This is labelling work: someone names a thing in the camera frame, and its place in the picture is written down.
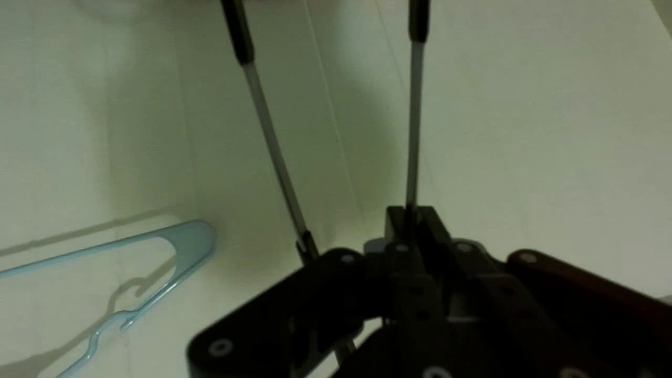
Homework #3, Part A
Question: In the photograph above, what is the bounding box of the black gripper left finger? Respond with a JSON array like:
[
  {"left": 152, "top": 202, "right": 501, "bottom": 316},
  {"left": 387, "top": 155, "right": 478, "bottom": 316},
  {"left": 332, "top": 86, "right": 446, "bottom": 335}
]
[{"left": 185, "top": 203, "right": 416, "bottom": 378}]

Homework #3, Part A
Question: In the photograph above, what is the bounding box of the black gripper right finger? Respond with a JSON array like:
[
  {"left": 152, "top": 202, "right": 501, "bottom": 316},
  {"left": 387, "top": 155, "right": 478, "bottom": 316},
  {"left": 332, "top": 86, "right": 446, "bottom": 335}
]
[{"left": 411, "top": 206, "right": 672, "bottom": 378}]

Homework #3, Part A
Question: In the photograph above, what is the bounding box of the light blue plastic hanger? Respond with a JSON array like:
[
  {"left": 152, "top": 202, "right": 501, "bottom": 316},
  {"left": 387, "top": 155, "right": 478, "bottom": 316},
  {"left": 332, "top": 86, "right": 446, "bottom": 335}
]
[{"left": 0, "top": 219, "right": 218, "bottom": 378}]

